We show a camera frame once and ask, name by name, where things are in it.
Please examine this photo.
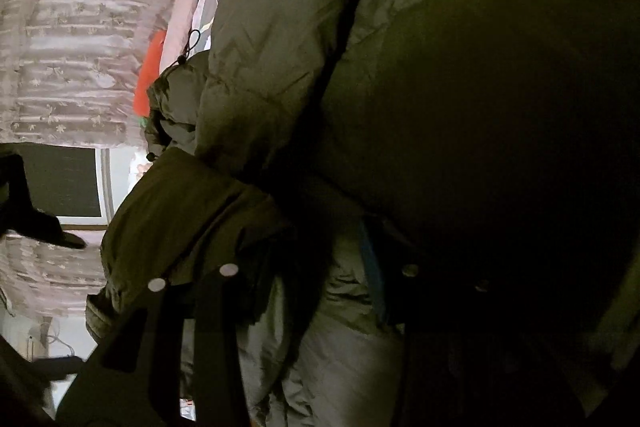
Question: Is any olive green puffer jacket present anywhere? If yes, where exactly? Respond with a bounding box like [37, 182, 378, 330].
[85, 0, 640, 427]

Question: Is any grey floral curtain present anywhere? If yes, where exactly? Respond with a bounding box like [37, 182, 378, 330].
[0, 0, 223, 315]

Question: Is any black angular object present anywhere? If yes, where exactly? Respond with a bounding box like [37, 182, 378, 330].
[0, 151, 87, 251]

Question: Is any dark window with white frame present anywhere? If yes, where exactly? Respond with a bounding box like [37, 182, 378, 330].
[17, 144, 115, 228]

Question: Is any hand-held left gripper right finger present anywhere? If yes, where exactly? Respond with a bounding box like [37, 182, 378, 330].
[359, 221, 593, 427]

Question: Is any orange red cloth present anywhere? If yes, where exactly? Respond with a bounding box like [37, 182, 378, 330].
[132, 29, 168, 118]

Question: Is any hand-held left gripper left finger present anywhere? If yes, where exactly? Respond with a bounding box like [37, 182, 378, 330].
[55, 263, 249, 427]

